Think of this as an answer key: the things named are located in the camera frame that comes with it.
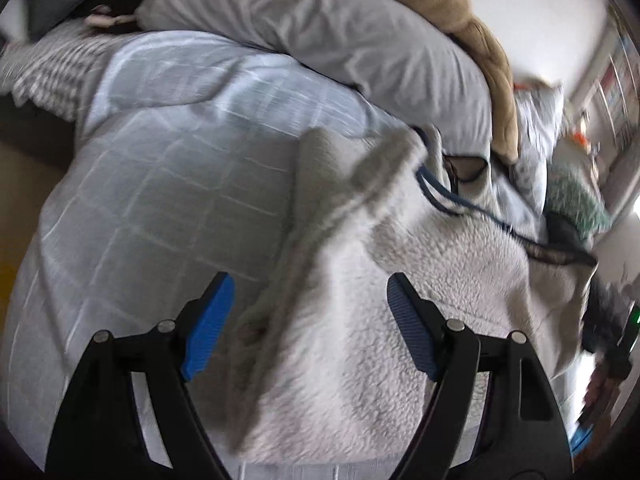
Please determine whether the white bookshelf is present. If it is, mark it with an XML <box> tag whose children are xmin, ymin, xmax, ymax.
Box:
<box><xmin>570</xmin><ymin>5</ymin><xmax>640</xmax><ymax>171</ymax></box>

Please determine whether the grey pillow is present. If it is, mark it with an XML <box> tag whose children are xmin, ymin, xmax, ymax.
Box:
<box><xmin>135</xmin><ymin>0</ymin><xmax>496</xmax><ymax>153</ymax></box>

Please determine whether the grey gingham cloth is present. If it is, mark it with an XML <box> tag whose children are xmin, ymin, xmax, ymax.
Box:
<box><xmin>0</xmin><ymin>35</ymin><xmax>118</xmax><ymax>123</ymax></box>

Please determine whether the light blue checked bed blanket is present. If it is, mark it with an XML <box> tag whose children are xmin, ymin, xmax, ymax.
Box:
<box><xmin>0</xmin><ymin>30</ymin><xmax>551</xmax><ymax>480</ymax></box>

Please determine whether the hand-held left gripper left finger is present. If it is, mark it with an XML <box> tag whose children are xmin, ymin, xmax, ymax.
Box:
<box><xmin>45</xmin><ymin>272</ymin><xmax>236</xmax><ymax>480</ymax></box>

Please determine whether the blue plastic stool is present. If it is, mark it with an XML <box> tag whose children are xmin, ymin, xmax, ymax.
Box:
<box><xmin>570</xmin><ymin>422</ymin><xmax>595</xmax><ymax>457</ymax></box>

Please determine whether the white fleece jacket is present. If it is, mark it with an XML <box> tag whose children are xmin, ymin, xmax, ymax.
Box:
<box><xmin>227</xmin><ymin>125</ymin><xmax>598</xmax><ymax>466</ymax></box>

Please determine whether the tan quilted blanket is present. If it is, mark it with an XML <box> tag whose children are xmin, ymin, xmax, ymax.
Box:
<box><xmin>315</xmin><ymin>0</ymin><xmax>521</xmax><ymax>163</ymax></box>

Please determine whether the white cartoon print pillow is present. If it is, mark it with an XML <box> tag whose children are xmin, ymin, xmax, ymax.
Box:
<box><xmin>512</xmin><ymin>82</ymin><xmax>568</xmax><ymax>211</ymax></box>

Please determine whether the black folded garment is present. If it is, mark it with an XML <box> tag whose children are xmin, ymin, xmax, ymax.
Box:
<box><xmin>546</xmin><ymin>210</ymin><xmax>593</xmax><ymax>253</ymax></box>

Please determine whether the green branch pattern pillow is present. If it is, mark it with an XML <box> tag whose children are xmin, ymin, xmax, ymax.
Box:
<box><xmin>544</xmin><ymin>165</ymin><xmax>612</xmax><ymax>241</ymax></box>

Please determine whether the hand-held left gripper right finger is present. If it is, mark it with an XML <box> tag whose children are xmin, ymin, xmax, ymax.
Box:
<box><xmin>387</xmin><ymin>272</ymin><xmax>571</xmax><ymax>480</ymax></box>

